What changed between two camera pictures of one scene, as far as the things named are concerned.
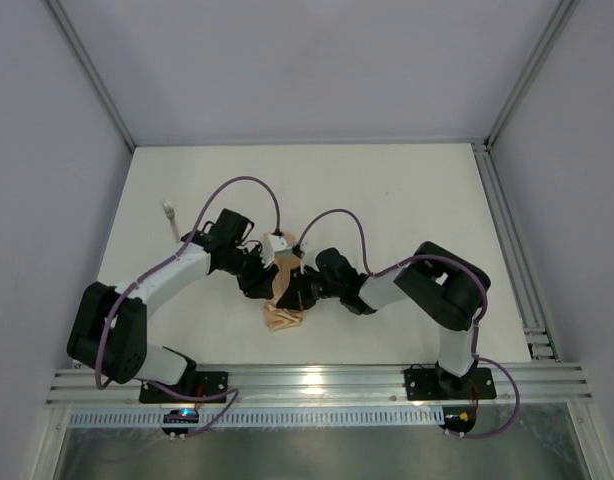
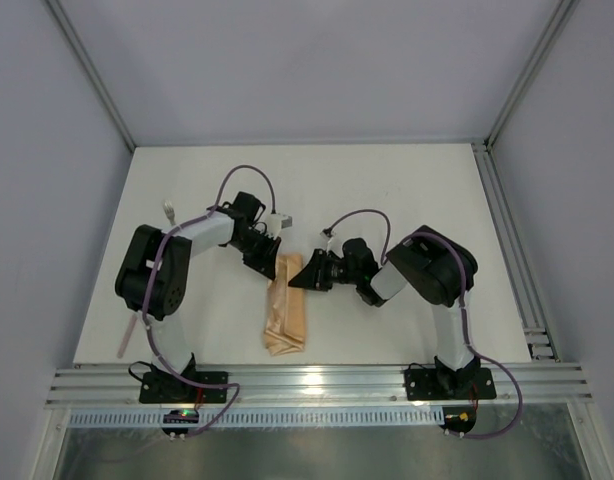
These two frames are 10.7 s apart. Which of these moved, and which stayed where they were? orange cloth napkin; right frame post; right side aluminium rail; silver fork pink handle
Moved: orange cloth napkin
Stayed: silver fork pink handle; right side aluminium rail; right frame post
